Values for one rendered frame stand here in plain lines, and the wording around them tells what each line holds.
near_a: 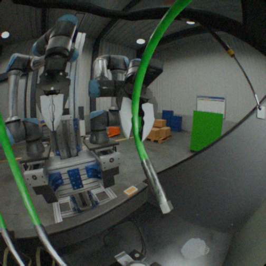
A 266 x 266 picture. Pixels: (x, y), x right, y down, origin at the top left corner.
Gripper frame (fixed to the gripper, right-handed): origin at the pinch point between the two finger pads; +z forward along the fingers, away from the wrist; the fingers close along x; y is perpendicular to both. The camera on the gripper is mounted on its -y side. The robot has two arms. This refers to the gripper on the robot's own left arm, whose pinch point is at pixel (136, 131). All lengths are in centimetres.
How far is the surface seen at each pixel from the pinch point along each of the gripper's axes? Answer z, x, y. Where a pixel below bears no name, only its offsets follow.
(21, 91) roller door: -298, 543, 271
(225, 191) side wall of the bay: 13.8, -31.1, 3.0
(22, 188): 13.8, 16.1, -1.7
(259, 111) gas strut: -1.9, -27.4, -16.8
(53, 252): 21.7, 10.6, -2.1
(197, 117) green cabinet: -182, -223, 138
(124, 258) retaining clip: 19.3, 1.6, -3.6
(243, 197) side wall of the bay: 17.8, -35.8, -2.1
